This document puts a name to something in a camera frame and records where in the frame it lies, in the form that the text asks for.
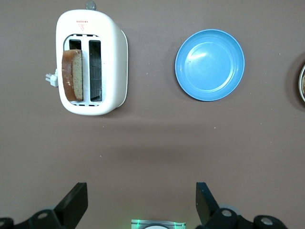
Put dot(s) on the beige plate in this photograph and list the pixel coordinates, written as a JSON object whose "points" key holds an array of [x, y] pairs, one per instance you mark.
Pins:
{"points": [[300, 82]]}

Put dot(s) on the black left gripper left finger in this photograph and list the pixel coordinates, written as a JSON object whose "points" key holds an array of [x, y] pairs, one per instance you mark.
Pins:
{"points": [[71, 205]]}

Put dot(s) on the white power plug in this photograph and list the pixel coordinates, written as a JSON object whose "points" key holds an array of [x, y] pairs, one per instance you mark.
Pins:
{"points": [[52, 80]]}

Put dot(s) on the blue plate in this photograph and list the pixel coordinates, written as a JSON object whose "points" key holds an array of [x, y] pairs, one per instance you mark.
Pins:
{"points": [[209, 64]]}

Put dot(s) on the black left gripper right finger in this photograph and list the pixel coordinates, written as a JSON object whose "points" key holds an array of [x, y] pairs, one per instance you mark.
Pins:
{"points": [[207, 207]]}

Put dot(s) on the white two-slot toaster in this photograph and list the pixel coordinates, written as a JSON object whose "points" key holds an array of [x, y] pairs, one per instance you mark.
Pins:
{"points": [[112, 59]]}

